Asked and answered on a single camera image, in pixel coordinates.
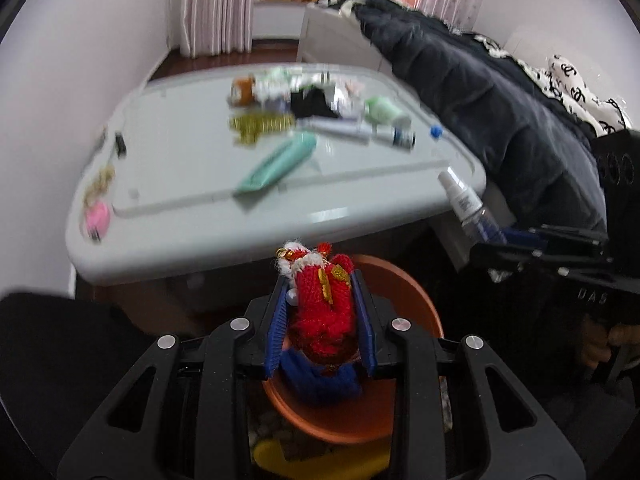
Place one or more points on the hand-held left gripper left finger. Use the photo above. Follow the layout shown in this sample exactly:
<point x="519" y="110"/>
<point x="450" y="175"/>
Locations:
<point x="280" y="330"/>

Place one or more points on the white tube with blue stripe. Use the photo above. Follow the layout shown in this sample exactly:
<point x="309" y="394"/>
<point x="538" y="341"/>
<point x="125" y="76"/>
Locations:
<point x="335" y="129"/>

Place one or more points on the yellow object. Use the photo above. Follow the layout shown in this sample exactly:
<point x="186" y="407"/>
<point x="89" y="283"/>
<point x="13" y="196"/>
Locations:
<point x="280" y="460"/>

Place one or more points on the crumpled clear wrapper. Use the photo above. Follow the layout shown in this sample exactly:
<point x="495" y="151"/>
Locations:
<point x="347" y="96"/>

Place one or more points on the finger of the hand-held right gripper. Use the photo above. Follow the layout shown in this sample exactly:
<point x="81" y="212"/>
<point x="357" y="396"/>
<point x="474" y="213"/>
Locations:
<point x="530" y="260"/>
<point x="560" y="235"/>

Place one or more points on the black and white printed blanket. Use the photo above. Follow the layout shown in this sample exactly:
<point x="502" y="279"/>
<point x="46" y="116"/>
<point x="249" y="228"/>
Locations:
<point x="565" y="80"/>

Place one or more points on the dark padded coat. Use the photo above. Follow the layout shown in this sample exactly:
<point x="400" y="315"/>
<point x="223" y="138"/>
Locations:
<point x="475" y="105"/>

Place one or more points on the blue cap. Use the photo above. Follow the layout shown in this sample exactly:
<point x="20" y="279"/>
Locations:
<point x="436" y="132"/>

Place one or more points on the clear spray bottle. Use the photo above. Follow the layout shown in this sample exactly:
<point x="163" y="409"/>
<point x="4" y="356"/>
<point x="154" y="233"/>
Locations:
<point x="467" y="205"/>

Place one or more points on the white folding table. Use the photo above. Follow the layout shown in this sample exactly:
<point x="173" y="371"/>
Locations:
<point x="200" y="160"/>

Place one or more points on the teal tube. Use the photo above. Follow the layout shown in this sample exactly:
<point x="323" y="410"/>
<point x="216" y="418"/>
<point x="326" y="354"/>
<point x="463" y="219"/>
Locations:
<point x="275" y="162"/>

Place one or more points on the orange plastic bin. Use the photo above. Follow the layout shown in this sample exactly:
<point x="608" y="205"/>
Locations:
<point x="350" y="420"/>

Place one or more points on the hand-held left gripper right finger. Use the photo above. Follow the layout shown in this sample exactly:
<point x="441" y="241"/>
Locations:
<point x="364" y="330"/>

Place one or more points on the small white blue bottle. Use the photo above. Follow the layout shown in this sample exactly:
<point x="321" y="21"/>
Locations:
<point x="395" y="137"/>

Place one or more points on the white window ledge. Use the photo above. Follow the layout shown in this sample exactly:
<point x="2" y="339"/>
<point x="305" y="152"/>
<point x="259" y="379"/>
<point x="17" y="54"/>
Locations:
<point x="277" y="17"/>

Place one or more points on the black clip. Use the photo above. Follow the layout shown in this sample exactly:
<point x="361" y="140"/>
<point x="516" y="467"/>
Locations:
<point x="119" y="144"/>

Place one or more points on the light green bottle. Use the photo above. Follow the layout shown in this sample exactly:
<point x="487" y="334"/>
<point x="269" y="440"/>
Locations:
<point x="385" y="111"/>

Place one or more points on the red knitted doll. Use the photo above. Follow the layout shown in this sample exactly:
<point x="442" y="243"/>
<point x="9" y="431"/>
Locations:
<point x="322" y="305"/>

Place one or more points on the black cloth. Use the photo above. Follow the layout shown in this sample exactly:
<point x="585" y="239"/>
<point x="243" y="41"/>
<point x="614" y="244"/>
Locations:
<point x="312" y="102"/>

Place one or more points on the white bed frame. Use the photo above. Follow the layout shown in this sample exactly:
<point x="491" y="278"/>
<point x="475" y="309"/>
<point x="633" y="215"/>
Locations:
<point x="335" y="35"/>

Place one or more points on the person's right hand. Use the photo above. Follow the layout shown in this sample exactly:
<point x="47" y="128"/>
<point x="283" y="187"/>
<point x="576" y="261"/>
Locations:
<point x="595" y="342"/>

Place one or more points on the white green packet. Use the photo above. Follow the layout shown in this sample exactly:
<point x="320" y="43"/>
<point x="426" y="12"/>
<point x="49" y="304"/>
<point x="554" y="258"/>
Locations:
<point x="275" y="85"/>

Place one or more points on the small orange bottle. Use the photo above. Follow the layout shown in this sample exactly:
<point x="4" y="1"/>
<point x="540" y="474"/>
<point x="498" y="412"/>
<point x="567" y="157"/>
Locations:
<point x="242" y="91"/>

